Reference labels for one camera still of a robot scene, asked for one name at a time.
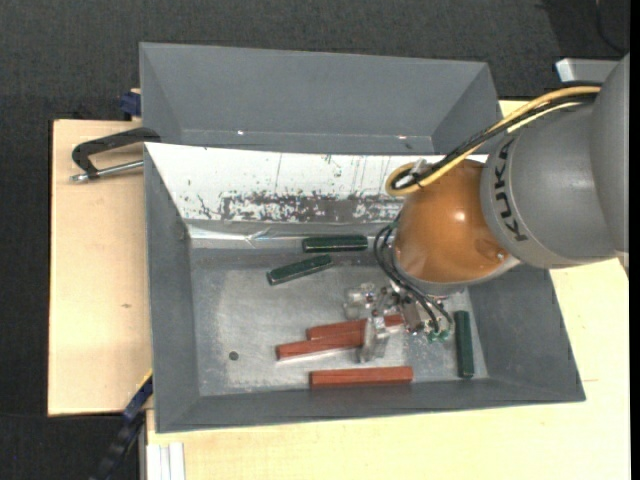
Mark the pale wood flat board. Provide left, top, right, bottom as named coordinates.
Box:
left=47, top=117, right=154, bottom=417

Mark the dark green flat block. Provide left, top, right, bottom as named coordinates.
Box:
left=301, top=234, right=370, bottom=255
left=265, top=253, right=334, bottom=287
left=453, top=310, right=476, bottom=380

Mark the red-brown flat block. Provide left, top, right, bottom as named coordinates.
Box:
left=274, top=331, right=367, bottom=362
left=305, top=313, right=404, bottom=342
left=308, top=365, right=415, bottom=390

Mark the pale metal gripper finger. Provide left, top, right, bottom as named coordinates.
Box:
left=355, top=315, right=392, bottom=365
left=342, top=281, right=383, bottom=321

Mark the grey metal bin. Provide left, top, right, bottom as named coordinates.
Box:
left=138, top=41, right=587, bottom=434

